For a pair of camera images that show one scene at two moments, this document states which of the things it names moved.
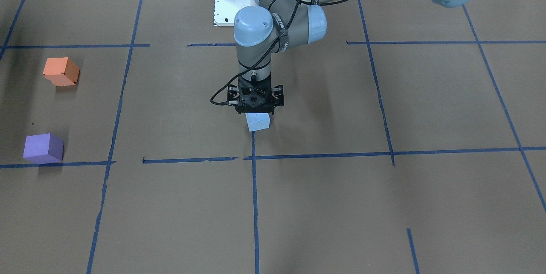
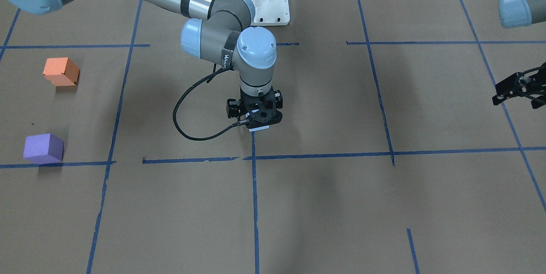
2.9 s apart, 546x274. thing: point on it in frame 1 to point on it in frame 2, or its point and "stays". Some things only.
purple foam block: (43, 148) stays
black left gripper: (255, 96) to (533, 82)
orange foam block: (62, 71) stays
